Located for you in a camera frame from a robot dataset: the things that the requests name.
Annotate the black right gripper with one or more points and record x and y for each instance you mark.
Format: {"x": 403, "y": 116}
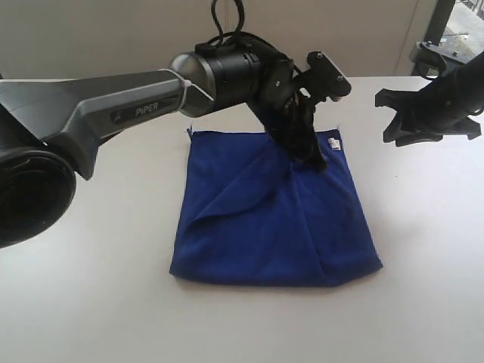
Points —
{"x": 443, "y": 107}

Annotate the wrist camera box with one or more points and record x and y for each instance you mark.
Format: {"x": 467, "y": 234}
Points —
{"x": 432, "y": 61}
{"x": 323, "y": 79}

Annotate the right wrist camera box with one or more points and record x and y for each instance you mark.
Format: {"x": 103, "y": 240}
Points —
{"x": 432, "y": 61}

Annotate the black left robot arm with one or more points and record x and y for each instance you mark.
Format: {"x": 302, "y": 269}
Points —
{"x": 51, "y": 131}

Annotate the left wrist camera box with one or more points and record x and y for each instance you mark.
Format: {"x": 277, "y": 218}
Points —
{"x": 323, "y": 79}

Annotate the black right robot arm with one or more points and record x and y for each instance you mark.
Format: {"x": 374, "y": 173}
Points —
{"x": 443, "y": 107}

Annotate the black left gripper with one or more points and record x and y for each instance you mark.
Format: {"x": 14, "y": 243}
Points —
{"x": 282, "y": 109}

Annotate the dark window frame post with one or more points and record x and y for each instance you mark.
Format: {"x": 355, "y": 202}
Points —
{"x": 438, "y": 21}

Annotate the blue towel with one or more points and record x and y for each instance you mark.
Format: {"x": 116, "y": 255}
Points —
{"x": 252, "y": 217}

